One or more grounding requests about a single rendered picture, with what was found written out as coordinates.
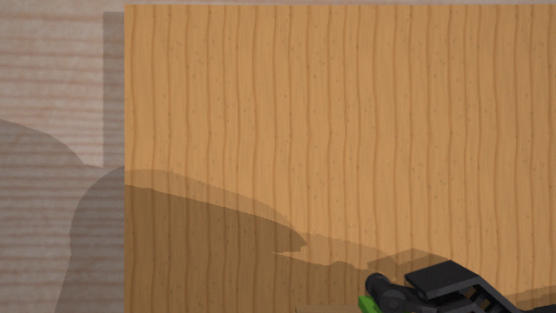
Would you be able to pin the small wooden block with round hole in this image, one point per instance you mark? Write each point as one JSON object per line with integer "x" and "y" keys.
{"x": 327, "y": 309}

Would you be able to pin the light brown wooden board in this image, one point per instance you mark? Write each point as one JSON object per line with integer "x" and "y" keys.
{"x": 278, "y": 155}

